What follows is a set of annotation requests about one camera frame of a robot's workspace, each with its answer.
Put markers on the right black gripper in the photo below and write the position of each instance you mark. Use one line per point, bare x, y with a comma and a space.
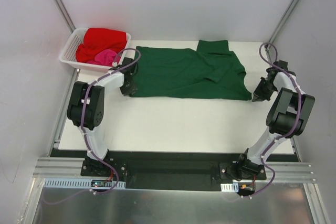
262, 91

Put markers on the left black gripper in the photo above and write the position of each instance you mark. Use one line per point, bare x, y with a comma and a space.
128, 86

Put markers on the green t shirt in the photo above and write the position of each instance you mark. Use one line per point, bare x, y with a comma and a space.
211, 71

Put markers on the white plastic basket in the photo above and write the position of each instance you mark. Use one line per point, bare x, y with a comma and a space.
68, 53

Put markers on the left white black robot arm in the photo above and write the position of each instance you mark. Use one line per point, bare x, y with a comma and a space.
86, 112

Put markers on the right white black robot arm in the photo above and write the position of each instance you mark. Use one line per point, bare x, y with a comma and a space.
287, 117

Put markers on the pink t shirt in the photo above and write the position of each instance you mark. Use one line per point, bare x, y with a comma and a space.
105, 58

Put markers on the red t shirt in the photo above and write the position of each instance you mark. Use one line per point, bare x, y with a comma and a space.
97, 40

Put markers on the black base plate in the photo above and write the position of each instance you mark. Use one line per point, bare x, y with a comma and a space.
168, 171

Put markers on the left aluminium frame post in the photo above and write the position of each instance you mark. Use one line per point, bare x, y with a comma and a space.
59, 3

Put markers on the aluminium frame post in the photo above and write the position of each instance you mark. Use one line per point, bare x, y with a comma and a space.
59, 3
283, 20

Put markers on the right white cable duct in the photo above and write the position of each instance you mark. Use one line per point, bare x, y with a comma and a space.
230, 188

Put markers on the white cable duct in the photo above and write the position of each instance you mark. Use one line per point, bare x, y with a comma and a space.
82, 183
230, 188

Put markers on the aluminium front rail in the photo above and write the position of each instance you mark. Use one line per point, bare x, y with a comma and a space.
286, 172

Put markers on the right aluminium frame post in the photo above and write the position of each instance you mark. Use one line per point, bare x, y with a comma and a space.
283, 20

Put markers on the left white cable duct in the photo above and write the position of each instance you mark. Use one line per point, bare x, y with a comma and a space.
82, 183

